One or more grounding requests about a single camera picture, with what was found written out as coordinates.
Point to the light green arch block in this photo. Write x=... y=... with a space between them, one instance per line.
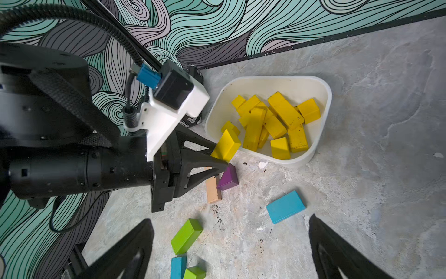
x=194 y=273

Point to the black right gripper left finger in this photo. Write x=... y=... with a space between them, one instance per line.
x=127 y=259

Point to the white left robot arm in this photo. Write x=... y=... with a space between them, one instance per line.
x=56 y=142

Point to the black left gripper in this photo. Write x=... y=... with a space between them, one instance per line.
x=177 y=170

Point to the white plastic tub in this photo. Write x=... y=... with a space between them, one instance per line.
x=296 y=90

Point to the yellow small cube block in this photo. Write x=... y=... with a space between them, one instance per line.
x=274 y=126

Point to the green rectangular block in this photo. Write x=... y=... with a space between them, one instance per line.
x=186 y=236

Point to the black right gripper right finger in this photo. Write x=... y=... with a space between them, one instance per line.
x=335 y=258

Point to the yellow small cube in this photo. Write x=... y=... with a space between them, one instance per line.
x=280 y=148

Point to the teal long block at left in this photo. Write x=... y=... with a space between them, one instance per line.
x=178 y=267

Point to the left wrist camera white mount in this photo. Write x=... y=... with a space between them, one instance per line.
x=173 y=93

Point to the purple triangle block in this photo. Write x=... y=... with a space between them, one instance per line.
x=229 y=179

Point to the teal short block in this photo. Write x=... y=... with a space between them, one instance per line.
x=285 y=207

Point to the yellow slanted long block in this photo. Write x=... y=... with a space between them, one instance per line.
x=227 y=146

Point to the natural wood rectangular block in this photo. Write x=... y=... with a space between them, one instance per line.
x=213 y=193

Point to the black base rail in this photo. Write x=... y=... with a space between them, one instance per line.
x=76 y=263

